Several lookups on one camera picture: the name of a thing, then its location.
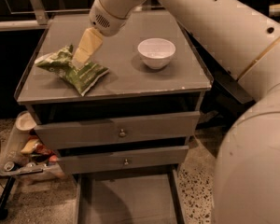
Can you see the metal rail with brackets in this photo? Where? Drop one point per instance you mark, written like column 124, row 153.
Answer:
column 28, row 13

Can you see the black stand leg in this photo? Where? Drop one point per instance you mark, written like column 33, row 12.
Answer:
column 4, row 197

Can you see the grey open bottom drawer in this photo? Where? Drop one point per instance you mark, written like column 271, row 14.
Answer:
column 134, row 196

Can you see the grey top drawer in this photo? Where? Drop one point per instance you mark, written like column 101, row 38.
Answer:
column 116, row 131

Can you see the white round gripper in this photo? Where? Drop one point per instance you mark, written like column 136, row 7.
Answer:
column 106, row 20

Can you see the grey middle drawer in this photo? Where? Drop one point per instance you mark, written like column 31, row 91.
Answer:
column 139, row 158

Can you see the white ceramic bowl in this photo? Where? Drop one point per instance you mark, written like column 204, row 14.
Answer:
column 156, row 53

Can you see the grey drawer cabinet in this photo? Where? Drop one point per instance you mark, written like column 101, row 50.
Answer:
column 130, row 88

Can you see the green jalapeno chip bag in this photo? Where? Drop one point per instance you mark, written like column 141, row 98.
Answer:
column 61, row 64

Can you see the black office chair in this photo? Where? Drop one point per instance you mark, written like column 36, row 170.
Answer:
column 227, row 100

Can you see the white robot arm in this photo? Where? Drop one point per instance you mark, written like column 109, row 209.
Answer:
column 247, row 44

